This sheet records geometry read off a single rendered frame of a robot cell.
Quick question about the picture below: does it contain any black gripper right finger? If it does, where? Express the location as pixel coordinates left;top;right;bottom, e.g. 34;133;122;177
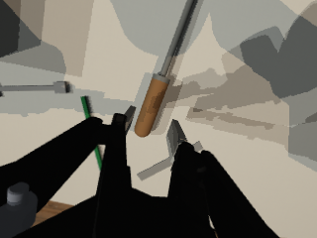
166;119;279;238

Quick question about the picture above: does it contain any grey flat bar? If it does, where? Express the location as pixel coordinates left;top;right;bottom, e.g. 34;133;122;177
137;142;202;180

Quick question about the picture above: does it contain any grey wrench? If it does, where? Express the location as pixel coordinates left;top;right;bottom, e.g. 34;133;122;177
0;81;68;93

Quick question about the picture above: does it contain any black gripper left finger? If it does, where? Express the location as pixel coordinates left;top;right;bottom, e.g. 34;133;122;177
0;105;139;238

